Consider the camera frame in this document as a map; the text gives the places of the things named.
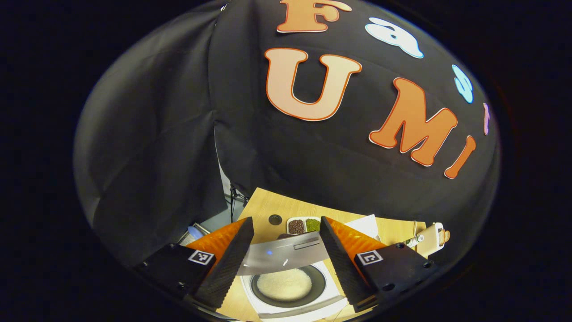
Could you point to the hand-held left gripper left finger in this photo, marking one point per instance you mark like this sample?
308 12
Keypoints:
232 261

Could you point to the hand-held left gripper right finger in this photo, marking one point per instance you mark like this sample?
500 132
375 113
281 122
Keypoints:
339 266

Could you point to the white rice cooker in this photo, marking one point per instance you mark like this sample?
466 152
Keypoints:
286 255

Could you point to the white rice heap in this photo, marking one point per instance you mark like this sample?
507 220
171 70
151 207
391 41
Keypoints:
284 284

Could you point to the white paper sheet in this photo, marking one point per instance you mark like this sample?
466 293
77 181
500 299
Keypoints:
364 223

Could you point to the divided dish with beans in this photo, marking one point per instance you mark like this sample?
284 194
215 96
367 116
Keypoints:
301 226

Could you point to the black round table grommet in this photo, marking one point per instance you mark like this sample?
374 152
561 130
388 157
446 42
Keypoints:
275 219

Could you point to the black tripod stand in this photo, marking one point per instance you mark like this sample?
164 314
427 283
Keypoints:
233 201

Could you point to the white drink bottle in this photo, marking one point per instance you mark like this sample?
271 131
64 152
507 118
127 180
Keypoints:
413 241

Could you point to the white toaster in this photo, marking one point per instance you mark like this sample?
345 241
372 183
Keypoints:
428 239

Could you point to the toast bread slice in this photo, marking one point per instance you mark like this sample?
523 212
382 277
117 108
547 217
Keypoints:
444 236

